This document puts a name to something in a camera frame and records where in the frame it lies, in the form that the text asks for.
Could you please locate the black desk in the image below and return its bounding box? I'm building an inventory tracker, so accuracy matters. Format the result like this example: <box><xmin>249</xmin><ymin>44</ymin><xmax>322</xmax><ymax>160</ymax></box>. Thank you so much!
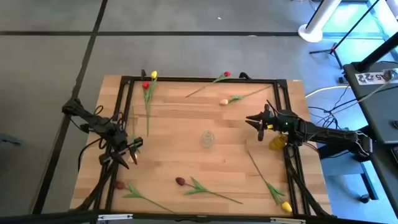
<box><xmin>317</xmin><ymin>60</ymin><xmax>398</xmax><ymax>215</ymax></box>

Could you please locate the black rig crossbeam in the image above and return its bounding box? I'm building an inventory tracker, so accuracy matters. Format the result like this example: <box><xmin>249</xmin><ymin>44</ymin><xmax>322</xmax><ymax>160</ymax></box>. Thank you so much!
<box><xmin>0</xmin><ymin>210</ymin><xmax>398</xmax><ymax>224</ymax></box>

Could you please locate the dark red tulip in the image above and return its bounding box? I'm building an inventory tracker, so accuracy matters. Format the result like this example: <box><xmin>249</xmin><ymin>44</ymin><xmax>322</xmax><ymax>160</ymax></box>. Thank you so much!
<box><xmin>175</xmin><ymin>176</ymin><xmax>244</xmax><ymax>205</ymax></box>
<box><xmin>114</xmin><ymin>180</ymin><xmax>177</xmax><ymax>215</ymax></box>

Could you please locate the silver corner bracket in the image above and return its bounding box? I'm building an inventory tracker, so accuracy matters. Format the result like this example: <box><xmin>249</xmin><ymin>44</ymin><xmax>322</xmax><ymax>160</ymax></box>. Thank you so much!
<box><xmin>269</xmin><ymin>217</ymin><xmax>306</xmax><ymax>224</ymax></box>
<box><xmin>97</xmin><ymin>213</ymin><xmax>134</xmax><ymax>222</ymax></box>

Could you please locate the black table frame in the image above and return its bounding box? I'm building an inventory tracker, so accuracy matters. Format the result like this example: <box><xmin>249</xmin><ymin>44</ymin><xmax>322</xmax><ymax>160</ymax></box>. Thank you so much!
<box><xmin>70</xmin><ymin>74</ymin><xmax>333</xmax><ymax>218</ymax></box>

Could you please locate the yellow tulip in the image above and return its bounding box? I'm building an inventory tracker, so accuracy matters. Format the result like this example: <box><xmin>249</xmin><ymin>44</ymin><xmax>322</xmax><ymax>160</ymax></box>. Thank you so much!
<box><xmin>247</xmin><ymin>151</ymin><xmax>294</xmax><ymax>213</ymax></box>
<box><xmin>145</xmin><ymin>70</ymin><xmax>159</xmax><ymax>138</ymax></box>

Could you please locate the white floor cable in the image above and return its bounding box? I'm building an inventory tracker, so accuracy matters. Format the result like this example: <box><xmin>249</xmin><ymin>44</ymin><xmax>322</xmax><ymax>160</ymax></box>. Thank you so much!
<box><xmin>305</xmin><ymin>85</ymin><xmax>346</xmax><ymax>98</ymax></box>

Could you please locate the black tripod stand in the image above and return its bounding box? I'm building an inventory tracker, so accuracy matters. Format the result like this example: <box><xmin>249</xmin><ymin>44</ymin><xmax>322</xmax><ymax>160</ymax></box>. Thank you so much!
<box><xmin>308</xmin><ymin>0</ymin><xmax>382</xmax><ymax>70</ymax></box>

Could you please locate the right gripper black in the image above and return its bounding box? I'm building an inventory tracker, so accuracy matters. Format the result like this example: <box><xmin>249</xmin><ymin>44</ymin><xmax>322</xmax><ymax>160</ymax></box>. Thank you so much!
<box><xmin>245</xmin><ymin>103</ymin><xmax>282</xmax><ymax>142</ymax></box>

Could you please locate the clear glass vase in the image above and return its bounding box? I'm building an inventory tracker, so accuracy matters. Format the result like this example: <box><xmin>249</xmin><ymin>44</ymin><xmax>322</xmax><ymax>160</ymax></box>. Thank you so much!
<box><xmin>200</xmin><ymin>130</ymin><xmax>215</xmax><ymax>149</ymax></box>

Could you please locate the white round pillar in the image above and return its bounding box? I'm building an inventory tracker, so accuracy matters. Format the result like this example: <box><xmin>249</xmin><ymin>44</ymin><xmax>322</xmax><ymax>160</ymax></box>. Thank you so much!
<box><xmin>297</xmin><ymin>0</ymin><xmax>343</xmax><ymax>44</ymax></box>

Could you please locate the white paper label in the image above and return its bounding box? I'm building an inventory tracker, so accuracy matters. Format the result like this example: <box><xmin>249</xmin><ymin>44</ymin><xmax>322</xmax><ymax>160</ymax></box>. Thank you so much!
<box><xmin>354</xmin><ymin>70</ymin><xmax>394</xmax><ymax>86</ymax></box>

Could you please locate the black floor cable bundle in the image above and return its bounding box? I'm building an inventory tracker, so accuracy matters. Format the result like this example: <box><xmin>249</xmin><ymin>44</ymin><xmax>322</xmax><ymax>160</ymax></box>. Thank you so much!
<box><xmin>307</xmin><ymin>84</ymin><xmax>371</xmax><ymax>133</ymax></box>

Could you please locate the amber glass vase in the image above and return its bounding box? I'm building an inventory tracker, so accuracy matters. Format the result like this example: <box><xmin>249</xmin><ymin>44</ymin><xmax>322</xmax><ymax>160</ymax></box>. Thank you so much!
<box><xmin>268</xmin><ymin>133</ymin><xmax>289</xmax><ymax>152</ymax></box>

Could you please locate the grey floor object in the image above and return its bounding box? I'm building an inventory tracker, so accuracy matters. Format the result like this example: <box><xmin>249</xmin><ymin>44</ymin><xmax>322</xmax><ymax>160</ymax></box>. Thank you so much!
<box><xmin>0</xmin><ymin>133</ymin><xmax>24</xmax><ymax>147</ymax></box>

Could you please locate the black slanted pole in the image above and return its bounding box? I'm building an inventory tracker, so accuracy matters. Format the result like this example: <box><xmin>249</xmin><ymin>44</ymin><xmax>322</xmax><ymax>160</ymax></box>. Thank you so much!
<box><xmin>354</xmin><ymin>39</ymin><xmax>398</xmax><ymax>73</ymax></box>

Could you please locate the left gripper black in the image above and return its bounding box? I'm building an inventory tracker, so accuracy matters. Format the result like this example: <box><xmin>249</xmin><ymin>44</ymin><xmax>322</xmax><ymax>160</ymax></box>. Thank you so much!
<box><xmin>98</xmin><ymin>128</ymin><xmax>144</xmax><ymax>170</ymax></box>

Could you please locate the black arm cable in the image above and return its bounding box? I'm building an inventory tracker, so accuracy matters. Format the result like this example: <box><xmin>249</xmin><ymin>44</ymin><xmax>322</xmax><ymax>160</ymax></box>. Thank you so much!
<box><xmin>76</xmin><ymin>136</ymin><xmax>105</xmax><ymax>172</ymax></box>

